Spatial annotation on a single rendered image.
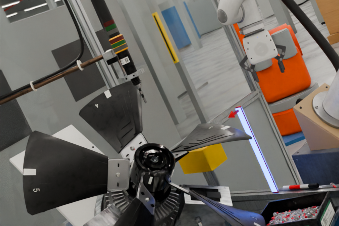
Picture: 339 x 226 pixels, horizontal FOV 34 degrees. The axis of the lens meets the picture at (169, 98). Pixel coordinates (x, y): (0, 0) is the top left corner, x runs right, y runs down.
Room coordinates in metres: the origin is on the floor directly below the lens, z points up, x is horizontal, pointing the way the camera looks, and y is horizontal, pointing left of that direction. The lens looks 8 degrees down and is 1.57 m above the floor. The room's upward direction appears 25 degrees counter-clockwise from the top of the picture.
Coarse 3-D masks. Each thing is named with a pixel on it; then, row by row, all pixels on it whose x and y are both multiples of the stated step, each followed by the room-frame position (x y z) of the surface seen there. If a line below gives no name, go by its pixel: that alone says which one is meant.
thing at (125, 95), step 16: (112, 96) 1.77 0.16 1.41; (128, 96) 1.74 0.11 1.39; (80, 112) 1.78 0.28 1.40; (96, 112) 1.75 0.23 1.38; (112, 112) 1.72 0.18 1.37; (128, 112) 1.69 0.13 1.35; (96, 128) 1.72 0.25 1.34; (112, 128) 1.69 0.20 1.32; (128, 128) 1.65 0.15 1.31; (112, 144) 1.66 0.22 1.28
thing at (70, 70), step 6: (90, 60) 1.63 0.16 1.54; (96, 60) 1.62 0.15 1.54; (84, 66) 1.64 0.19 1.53; (66, 72) 1.65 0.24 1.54; (72, 72) 1.65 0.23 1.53; (48, 78) 1.67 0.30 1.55; (54, 78) 1.66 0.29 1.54; (36, 84) 1.68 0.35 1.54; (42, 84) 1.67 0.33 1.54; (24, 90) 1.69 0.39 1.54; (30, 90) 1.68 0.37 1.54; (12, 96) 1.70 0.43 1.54; (18, 96) 1.70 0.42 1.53; (0, 102) 1.71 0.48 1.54; (6, 102) 1.71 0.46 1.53
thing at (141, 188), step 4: (140, 184) 1.47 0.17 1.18; (140, 188) 1.46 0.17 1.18; (144, 188) 1.48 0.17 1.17; (140, 192) 1.45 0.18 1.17; (144, 192) 1.47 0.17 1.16; (148, 192) 1.49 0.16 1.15; (140, 196) 1.45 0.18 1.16; (144, 196) 1.47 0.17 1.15; (148, 196) 1.49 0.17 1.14; (152, 196) 1.50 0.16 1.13; (140, 200) 1.44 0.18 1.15; (144, 200) 1.46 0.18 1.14; (152, 200) 1.50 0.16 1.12; (144, 204) 1.45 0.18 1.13; (148, 204) 1.47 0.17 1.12; (148, 208) 1.46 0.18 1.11; (152, 208) 1.48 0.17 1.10; (152, 212) 1.47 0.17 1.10
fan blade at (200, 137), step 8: (200, 128) 1.80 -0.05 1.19; (216, 128) 1.76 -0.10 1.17; (232, 128) 1.74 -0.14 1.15; (192, 136) 1.74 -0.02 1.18; (200, 136) 1.71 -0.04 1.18; (208, 136) 1.68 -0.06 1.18; (216, 136) 1.67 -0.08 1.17; (224, 136) 1.67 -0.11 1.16; (232, 136) 1.67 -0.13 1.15; (240, 136) 1.67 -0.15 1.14; (248, 136) 1.67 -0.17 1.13; (184, 144) 1.68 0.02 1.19; (192, 144) 1.64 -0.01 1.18; (200, 144) 1.63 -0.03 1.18; (208, 144) 1.61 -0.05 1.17
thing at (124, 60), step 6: (120, 54) 1.59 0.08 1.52; (126, 54) 1.59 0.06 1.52; (120, 60) 1.60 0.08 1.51; (126, 60) 1.59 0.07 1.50; (132, 60) 1.60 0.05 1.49; (126, 66) 1.59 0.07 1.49; (132, 66) 1.60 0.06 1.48; (126, 72) 1.60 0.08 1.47; (132, 72) 1.59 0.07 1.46; (138, 78) 1.60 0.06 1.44
